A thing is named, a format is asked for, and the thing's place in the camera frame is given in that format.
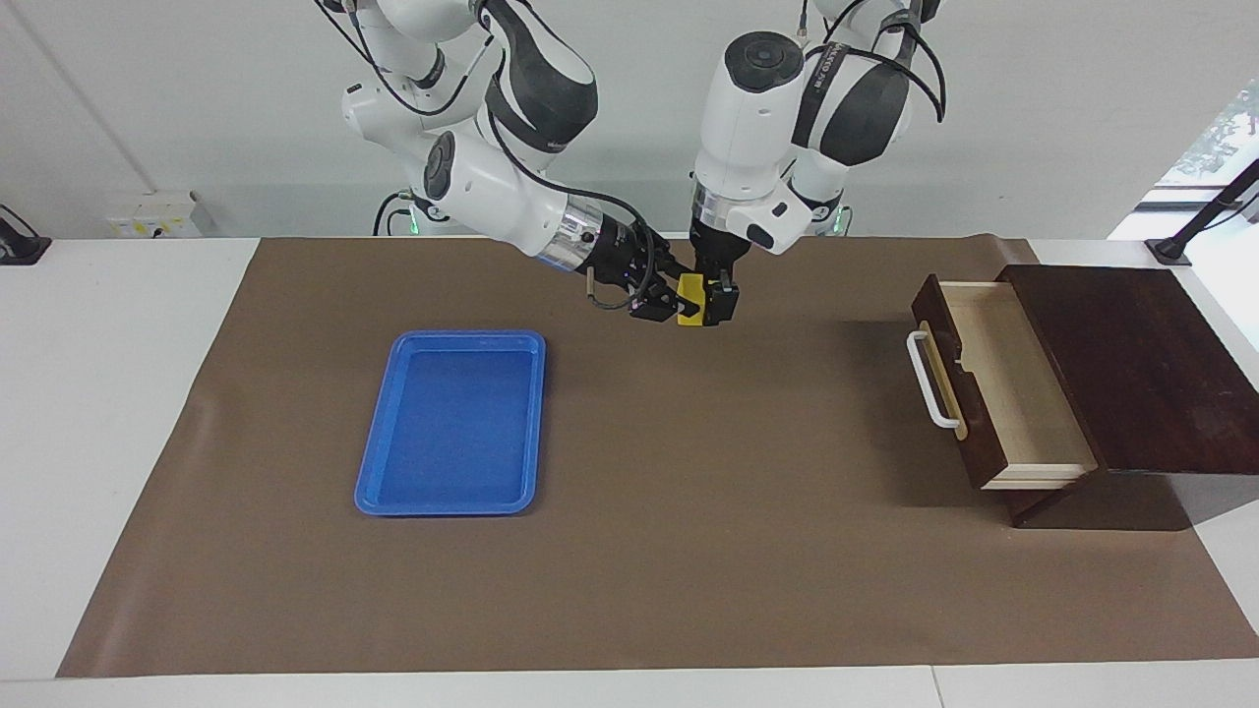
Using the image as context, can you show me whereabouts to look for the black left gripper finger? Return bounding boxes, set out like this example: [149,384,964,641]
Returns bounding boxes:
[702,278,741,329]
[647,244,695,288]

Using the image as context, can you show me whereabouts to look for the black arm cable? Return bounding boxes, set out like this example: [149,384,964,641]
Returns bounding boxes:
[487,98,658,312]
[797,0,947,124]

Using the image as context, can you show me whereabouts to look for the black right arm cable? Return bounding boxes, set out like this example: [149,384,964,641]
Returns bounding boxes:
[487,98,658,312]

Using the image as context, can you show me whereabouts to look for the black camera stand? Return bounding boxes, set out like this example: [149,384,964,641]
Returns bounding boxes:
[1146,157,1259,266]
[0,204,52,266]

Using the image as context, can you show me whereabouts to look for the wooden drawer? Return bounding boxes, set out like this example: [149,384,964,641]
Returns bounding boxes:
[905,273,1101,491]

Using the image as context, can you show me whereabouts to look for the dark wooden cabinet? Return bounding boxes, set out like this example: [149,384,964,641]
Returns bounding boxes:
[993,264,1259,530]

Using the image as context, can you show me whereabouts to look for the white wall socket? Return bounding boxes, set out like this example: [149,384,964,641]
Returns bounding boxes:
[106,190,205,240]

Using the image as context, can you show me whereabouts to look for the brown table mat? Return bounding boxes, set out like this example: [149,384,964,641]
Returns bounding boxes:
[56,234,1259,679]

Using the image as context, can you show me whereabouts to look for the blue plastic tray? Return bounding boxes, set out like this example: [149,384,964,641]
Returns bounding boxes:
[354,329,547,517]

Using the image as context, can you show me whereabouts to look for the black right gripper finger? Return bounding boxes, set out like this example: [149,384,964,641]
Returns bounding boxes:
[629,291,682,325]

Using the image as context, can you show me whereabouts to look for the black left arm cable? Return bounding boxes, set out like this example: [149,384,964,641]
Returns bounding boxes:
[797,0,947,124]

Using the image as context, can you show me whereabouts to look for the black base cable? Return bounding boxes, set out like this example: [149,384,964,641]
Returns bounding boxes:
[372,190,434,237]

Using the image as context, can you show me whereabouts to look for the white drawer handle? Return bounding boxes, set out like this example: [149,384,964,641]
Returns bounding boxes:
[905,321,971,442]

